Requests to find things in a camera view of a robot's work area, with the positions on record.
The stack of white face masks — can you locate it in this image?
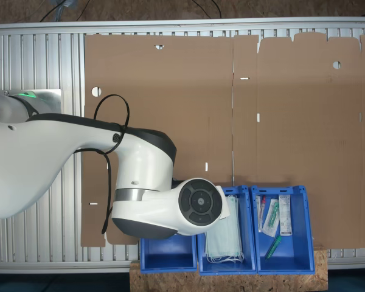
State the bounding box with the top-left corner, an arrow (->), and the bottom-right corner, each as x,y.
204,194 -> 245,264

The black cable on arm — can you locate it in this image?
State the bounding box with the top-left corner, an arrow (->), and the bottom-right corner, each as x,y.
93,94 -> 130,235

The red-capped tube in clear packet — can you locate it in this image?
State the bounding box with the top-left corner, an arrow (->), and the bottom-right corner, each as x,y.
255,195 -> 268,234

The narrow white printed packet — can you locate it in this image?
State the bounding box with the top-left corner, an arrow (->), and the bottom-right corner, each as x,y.
278,194 -> 294,237

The green syringe in clear packet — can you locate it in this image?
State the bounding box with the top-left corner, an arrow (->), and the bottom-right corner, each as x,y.
261,198 -> 281,238

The brown cardboard sheet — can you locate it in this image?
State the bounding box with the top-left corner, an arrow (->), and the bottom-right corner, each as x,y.
80,32 -> 365,249

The aluminium base mounting plate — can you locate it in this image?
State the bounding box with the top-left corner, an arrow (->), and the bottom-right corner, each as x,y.
32,88 -> 63,121

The chipboard wood panel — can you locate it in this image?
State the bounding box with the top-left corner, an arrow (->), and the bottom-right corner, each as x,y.
129,242 -> 329,292

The loose green syringe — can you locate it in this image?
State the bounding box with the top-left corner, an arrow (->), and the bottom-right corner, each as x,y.
265,235 -> 283,260

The blue plastic bin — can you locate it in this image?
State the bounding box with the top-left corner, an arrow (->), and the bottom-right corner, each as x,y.
250,184 -> 316,276
195,184 -> 258,277
139,232 -> 198,273

